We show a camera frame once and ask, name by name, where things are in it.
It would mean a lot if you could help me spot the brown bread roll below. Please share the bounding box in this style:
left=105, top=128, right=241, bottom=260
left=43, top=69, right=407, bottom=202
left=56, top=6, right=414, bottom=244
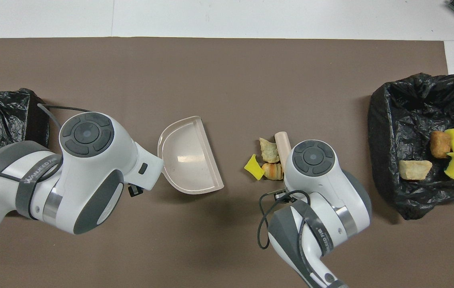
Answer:
left=430, top=131, right=452, bottom=158

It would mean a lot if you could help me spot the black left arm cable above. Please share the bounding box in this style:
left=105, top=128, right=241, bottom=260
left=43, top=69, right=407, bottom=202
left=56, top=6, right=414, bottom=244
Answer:
left=0, top=103, right=91, bottom=180

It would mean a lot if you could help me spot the beige plastic dustpan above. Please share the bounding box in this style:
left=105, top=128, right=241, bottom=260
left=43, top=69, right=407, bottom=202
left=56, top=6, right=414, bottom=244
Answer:
left=158, top=116, right=225, bottom=195

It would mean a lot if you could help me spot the croissant pastry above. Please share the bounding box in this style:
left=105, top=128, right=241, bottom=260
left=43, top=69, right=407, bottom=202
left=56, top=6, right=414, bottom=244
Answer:
left=261, top=162, right=284, bottom=181
left=399, top=160, right=433, bottom=181

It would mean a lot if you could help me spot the pale torn bread piece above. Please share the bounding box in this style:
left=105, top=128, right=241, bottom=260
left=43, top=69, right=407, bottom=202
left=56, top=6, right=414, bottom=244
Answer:
left=259, top=138, right=280, bottom=164

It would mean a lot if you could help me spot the brown table mat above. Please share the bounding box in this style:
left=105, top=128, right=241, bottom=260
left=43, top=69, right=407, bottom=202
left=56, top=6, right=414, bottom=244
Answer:
left=0, top=37, right=454, bottom=288

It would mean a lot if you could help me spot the small yellow sponge piece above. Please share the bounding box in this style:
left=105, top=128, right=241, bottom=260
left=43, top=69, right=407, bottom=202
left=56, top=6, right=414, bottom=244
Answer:
left=244, top=154, right=266, bottom=180

